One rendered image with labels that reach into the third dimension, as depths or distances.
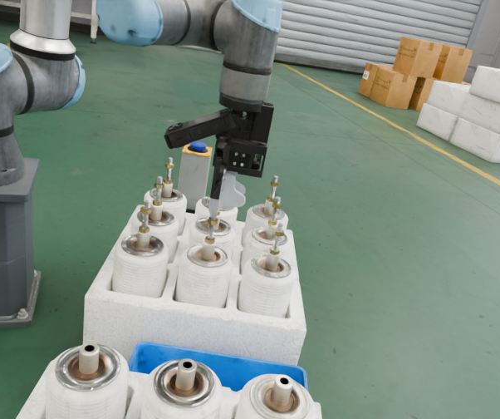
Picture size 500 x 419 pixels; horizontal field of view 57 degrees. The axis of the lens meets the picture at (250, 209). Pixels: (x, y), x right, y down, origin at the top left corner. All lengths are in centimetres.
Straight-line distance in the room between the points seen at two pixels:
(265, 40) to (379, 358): 76
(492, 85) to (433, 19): 367
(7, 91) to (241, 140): 43
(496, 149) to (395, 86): 145
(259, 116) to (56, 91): 44
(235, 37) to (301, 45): 548
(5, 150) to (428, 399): 97
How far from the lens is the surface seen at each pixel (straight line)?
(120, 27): 64
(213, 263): 83
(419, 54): 457
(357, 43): 650
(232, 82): 71
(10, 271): 102
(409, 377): 114
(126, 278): 85
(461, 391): 118
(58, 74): 99
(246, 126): 75
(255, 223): 104
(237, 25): 71
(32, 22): 99
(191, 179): 119
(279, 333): 85
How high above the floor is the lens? 69
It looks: 24 degrees down
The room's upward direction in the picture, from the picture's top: 11 degrees clockwise
